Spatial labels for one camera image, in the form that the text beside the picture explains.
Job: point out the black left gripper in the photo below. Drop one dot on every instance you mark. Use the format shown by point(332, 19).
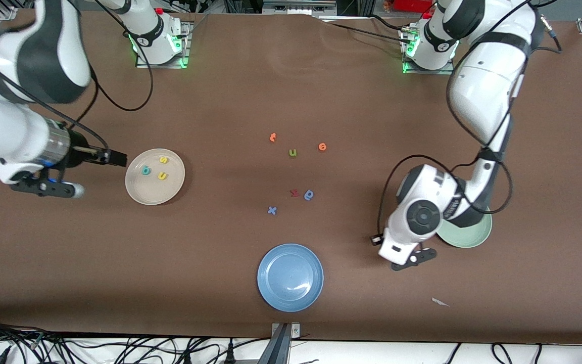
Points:
point(375, 239)

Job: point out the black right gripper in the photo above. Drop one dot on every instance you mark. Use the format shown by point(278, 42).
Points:
point(80, 151)

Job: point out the teal foam letter b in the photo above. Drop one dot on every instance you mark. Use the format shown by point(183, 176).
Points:
point(146, 171)

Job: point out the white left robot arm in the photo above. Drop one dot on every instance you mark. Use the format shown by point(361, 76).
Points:
point(483, 76)

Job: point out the beige round plate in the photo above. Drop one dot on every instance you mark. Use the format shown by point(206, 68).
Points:
point(152, 192)

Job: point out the blue foam letter a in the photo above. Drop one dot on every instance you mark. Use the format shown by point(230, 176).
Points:
point(309, 194)

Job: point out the white paper scrap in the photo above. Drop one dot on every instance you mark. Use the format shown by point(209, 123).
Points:
point(440, 302)

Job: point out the blue round plate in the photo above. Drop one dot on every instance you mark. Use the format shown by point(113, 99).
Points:
point(290, 277)

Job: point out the red foam letter m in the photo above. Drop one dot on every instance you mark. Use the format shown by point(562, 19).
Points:
point(295, 192)

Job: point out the green round plate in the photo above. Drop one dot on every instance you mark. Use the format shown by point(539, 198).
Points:
point(473, 237)

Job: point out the blue foam letter x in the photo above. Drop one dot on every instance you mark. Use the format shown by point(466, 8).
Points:
point(272, 210)

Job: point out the dark equipment rack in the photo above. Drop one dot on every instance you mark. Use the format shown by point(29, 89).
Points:
point(296, 6)

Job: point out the red box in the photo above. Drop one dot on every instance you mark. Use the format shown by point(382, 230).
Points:
point(412, 5)

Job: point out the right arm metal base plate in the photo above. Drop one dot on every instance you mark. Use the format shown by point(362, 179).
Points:
point(188, 38)

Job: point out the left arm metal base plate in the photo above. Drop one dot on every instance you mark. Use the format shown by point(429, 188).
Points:
point(409, 71)

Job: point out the aluminium frame rail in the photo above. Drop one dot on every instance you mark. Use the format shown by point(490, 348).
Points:
point(3, 12)

